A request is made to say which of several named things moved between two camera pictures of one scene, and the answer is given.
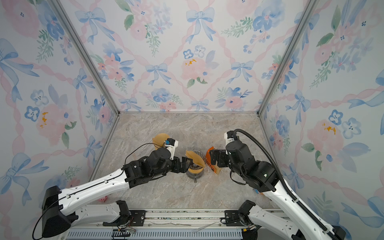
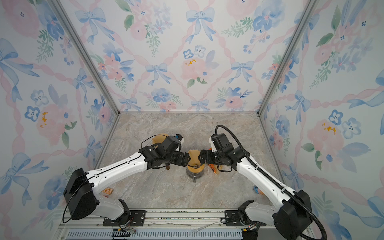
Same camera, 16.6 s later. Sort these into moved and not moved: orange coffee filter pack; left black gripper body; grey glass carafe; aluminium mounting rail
Moved: left black gripper body
Not moved: grey glass carafe; aluminium mounting rail; orange coffee filter pack
